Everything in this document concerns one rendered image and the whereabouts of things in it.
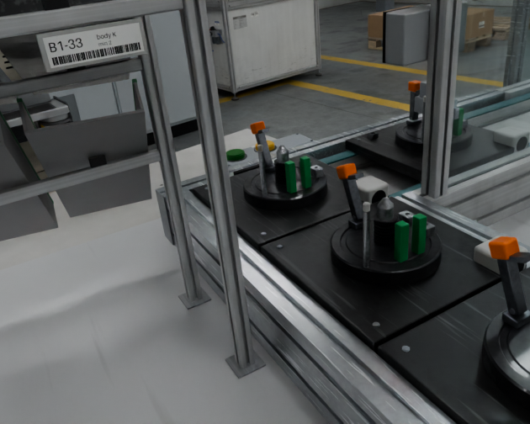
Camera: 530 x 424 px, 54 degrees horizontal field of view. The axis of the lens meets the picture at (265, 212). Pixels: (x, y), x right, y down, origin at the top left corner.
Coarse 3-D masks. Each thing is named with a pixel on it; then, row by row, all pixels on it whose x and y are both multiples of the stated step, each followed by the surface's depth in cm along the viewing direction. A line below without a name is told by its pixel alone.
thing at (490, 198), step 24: (360, 168) 106; (384, 168) 104; (504, 168) 89; (528, 168) 91; (456, 192) 84; (480, 192) 88; (504, 192) 90; (528, 192) 94; (480, 216) 91; (504, 216) 93
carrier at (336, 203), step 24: (264, 168) 79; (288, 168) 79; (312, 168) 85; (336, 168) 93; (240, 192) 88; (264, 192) 81; (288, 192) 82; (312, 192) 81; (336, 192) 85; (360, 192) 81; (384, 192) 81; (240, 216) 80; (264, 216) 80; (288, 216) 79; (312, 216) 78; (336, 216) 78; (264, 240) 73
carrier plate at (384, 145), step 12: (384, 132) 107; (348, 144) 105; (360, 144) 102; (372, 144) 102; (384, 144) 101; (396, 144) 101; (372, 156) 99; (384, 156) 96; (396, 156) 95; (408, 156) 95; (420, 156) 94; (396, 168) 94; (408, 168) 91; (420, 168) 90; (420, 180) 90
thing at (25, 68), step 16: (0, 0) 44; (16, 0) 45; (32, 0) 45; (80, 0) 46; (96, 0) 46; (112, 0) 47; (0, 16) 44; (48, 32) 49; (0, 48) 51; (16, 48) 52; (32, 48) 53; (16, 64) 56; (32, 64) 58; (96, 64) 63; (96, 80) 71; (112, 80) 73
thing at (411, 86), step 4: (408, 84) 101; (412, 84) 99; (416, 84) 99; (408, 88) 101; (412, 88) 100; (416, 88) 100; (412, 92) 101; (416, 92) 100; (412, 96) 101; (412, 100) 101; (412, 104) 102; (412, 108) 102; (412, 112) 102; (416, 112) 102; (412, 116) 103; (416, 116) 103
